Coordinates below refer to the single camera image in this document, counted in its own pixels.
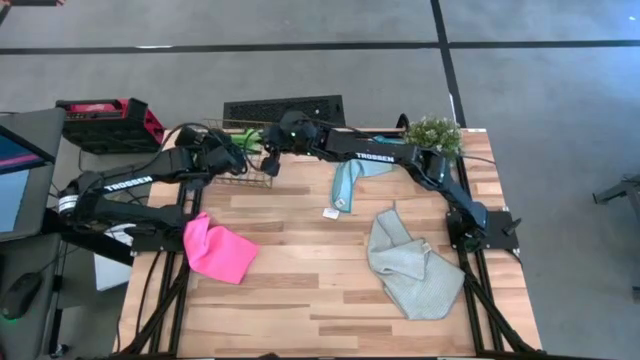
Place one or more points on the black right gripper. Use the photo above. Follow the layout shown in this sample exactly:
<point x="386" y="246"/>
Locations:
<point x="277" y="140"/>

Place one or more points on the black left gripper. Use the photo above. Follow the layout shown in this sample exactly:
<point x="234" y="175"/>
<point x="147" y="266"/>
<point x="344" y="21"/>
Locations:
<point x="225" y="157"/>

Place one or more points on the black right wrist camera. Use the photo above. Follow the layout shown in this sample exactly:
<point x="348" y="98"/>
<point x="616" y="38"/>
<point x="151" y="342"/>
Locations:
<point x="270" y="165"/>

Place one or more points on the small white tag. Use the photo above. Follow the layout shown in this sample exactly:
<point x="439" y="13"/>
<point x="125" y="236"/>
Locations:
<point x="331" y="214"/>

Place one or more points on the black curved object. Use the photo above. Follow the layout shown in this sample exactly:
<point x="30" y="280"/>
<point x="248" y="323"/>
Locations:
<point x="402" y="121"/>

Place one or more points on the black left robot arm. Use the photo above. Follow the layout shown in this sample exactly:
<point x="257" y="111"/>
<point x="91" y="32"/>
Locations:
<point x="125" y="185"/>

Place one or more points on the black chair base leg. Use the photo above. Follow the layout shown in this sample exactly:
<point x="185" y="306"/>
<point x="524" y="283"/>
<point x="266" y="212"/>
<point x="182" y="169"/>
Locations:
<point x="620" y="190"/>

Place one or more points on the green microfiber towel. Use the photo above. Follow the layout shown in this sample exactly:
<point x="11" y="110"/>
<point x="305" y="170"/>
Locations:
<point x="247" y="140"/>

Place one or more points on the white box under table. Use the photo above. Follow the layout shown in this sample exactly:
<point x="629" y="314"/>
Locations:
<point x="112" y="265"/>

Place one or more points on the black computer mouse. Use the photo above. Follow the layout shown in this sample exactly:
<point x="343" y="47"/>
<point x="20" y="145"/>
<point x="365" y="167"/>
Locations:
<point x="21" y="295"/>

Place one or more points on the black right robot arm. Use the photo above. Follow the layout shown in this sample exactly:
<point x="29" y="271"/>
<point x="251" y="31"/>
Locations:
<point x="375" y="150"/>

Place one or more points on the grey side desk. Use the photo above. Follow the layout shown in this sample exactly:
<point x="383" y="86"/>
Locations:
<point x="25" y="340"/>

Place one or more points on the pink microfiber towel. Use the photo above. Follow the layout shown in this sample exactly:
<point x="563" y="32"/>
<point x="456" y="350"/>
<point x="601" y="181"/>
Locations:
<point x="217" y="250"/>

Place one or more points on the desk monitor with dark frame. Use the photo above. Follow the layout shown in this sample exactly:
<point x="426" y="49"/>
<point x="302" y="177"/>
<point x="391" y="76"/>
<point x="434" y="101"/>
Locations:
<point x="22" y="170"/>

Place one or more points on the light blue microfiber towel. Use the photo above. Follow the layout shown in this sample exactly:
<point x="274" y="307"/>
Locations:
<point x="350" y="177"/>

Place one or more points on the red and black tool case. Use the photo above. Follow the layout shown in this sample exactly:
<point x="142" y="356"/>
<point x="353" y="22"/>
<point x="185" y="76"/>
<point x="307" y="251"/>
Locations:
<point x="107" y="125"/>

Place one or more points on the grey microfiber towel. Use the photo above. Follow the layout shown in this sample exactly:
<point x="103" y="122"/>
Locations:
<point x="415" y="270"/>

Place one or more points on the black perforated panel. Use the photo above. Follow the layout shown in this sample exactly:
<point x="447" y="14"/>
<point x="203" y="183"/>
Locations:
<point x="285" y="110"/>

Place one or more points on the artificial plant in black pot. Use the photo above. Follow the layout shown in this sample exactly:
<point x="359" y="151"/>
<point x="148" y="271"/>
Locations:
<point x="434" y="136"/>

